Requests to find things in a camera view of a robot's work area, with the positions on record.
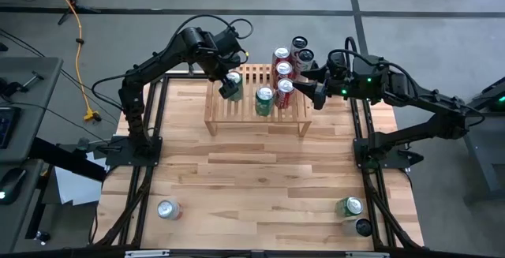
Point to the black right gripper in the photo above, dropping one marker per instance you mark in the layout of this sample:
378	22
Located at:
367	78

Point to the black diagonal beam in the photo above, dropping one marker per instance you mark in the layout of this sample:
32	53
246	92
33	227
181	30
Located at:
67	159

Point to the green soda can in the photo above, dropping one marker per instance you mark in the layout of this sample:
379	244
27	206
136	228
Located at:
264	93
235	77
351	206

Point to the black computer mouse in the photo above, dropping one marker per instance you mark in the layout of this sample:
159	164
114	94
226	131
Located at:
13	183

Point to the tall slim white can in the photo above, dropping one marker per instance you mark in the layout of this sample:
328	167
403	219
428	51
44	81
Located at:
299	42
306	55

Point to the small grey cylinder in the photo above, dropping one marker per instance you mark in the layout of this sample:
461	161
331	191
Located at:
83	144

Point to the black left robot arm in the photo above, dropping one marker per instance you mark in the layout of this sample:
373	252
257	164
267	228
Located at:
158	61

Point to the pink and white can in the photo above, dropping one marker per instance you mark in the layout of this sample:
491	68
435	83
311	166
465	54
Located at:
169	208

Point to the pale can with dark lid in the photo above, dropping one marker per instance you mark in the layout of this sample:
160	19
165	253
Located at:
361	227

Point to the black clamp tool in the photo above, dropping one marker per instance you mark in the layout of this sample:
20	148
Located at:
12	87

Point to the grey metal stand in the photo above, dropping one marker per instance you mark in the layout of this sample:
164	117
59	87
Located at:
479	159

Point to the small black knob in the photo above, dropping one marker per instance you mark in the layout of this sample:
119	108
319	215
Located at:
42	236

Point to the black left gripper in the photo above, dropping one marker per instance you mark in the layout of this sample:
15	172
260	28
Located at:
225	53

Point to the black tripod stand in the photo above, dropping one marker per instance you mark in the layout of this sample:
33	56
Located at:
73	2

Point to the black table frame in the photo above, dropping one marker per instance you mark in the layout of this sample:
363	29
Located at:
398	161
118	155

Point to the black front rail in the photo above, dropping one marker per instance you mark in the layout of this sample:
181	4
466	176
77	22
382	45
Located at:
252	255

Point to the black keyboard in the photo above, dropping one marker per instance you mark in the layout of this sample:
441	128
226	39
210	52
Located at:
8	128

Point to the grey desk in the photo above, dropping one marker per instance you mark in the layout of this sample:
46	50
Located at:
16	226
35	124

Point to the black right table frame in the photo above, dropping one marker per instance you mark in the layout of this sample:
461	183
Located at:
398	161

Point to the black left table frame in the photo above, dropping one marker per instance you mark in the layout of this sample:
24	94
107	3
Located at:
118	155

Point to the wooden slatted shelf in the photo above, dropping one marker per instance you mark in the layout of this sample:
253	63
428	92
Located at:
221	112

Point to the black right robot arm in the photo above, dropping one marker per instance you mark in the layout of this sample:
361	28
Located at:
430	102

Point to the white paper sheet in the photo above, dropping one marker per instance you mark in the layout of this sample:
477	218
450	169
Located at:
75	187

